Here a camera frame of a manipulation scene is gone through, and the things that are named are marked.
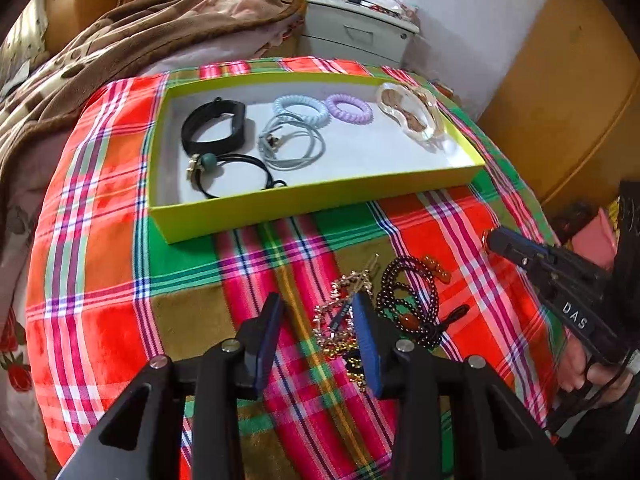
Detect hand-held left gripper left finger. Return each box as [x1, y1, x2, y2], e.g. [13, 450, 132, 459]
[57, 291, 285, 480]

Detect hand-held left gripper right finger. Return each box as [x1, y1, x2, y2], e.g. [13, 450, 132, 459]
[350, 292, 573, 480]

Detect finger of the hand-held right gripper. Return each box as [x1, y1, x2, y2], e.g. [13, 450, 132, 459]
[482, 226, 557, 282]

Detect gold chain bracelet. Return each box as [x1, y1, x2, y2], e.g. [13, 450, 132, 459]
[312, 255, 381, 396]

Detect dark bead bracelet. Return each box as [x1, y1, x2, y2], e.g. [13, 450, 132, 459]
[375, 255, 471, 351]

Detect yellow-green cardboard box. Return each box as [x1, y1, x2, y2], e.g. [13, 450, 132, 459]
[148, 71, 486, 245]

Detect clear hair claw clip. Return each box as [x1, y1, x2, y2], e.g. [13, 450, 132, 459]
[375, 82, 446, 143]

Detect black green-bead hair tie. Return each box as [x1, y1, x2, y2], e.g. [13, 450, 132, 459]
[187, 152, 288, 199]

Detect grey cord hair tie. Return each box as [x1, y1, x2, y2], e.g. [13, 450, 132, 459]
[257, 114, 327, 171]

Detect purple spiral hair tie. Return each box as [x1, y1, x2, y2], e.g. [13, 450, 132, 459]
[325, 92, 373, 126]

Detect black wristband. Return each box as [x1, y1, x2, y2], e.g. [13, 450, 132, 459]
[180, 99, 247, 155]

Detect blue spiral hair tie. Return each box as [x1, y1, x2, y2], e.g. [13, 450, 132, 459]
[272, 94, 330, 128]

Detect person's right hand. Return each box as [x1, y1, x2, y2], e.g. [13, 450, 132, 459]
[560, 339, 633, 411]

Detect pink bag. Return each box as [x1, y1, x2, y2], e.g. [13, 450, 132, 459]
[574, 209, 618, 268]

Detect wooden cabinet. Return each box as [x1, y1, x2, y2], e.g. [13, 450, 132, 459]
[477, 0, 640, 206]

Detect plaid bed cloth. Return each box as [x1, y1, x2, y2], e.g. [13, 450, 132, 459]
[25, 57, 568, 480]

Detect floral bed sheet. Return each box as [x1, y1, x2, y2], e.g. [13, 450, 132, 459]
[0, 170, 66, 466]

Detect grey nightstand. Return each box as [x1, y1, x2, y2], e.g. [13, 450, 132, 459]
[299, 0, 420, 68]

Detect brown spotted blanket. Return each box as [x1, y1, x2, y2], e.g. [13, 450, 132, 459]
[0, 0, 306, 171]

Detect black cable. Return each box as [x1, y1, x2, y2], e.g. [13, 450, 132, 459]
[544, 350, 640, 433]

